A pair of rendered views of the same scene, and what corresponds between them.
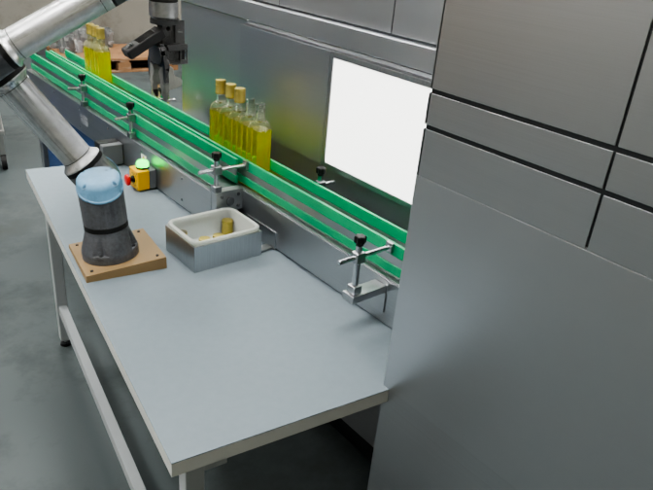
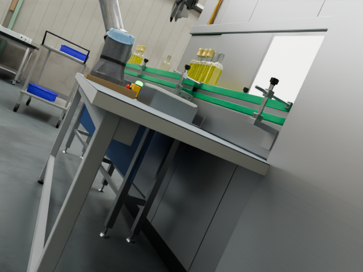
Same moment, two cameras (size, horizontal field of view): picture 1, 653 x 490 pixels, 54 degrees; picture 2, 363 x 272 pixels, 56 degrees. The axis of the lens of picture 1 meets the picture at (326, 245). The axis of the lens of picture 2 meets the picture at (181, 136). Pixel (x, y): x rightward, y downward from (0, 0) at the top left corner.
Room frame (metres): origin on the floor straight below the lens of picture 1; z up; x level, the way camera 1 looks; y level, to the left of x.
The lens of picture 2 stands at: (0.17, -0.11, 0.77)
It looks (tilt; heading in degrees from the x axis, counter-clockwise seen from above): 3 degrees down; 12
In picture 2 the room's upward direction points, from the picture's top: 24 degrees clockwise
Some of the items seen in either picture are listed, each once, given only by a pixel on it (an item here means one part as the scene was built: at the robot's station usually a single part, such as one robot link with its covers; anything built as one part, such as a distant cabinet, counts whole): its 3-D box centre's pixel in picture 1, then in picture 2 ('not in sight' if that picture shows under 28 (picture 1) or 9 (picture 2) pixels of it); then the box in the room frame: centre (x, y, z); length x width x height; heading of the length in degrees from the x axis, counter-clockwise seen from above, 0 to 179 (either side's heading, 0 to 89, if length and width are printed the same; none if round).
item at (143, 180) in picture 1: (142, 177); (135, 91); (2.11, 0.67, 0.79); 0.07 x 0.07 x 0.07; 42
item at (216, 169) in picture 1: (223, 170); (187, 79); (1.83, 0.33, 0.95); 0.17 x 0.03 x 0.12; 132
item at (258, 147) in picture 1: (258, 153); (209, 82); (1.91, 0.24, 0.99); 0.06 x 0.06 x 0.21; 42
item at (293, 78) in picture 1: (325, 108); (258, 66); (1.90, 0.04, 1.15); 0.90 x 0.03 x 0.34; 42
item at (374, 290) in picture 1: (362, 275); (266, 112); (1.35, -0.09, 0.90); 0.17 x 0.05 x 0.23; 132
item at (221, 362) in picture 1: (314, 229); (223, 142); (1.93, 0.04, 0.73); 1.58 x 1.52 x 0.04; 33
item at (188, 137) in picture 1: (120, 102); (138, 73); (2.55, 0.88, 0.92); 1.75 x 0.01 x 0.08; 42
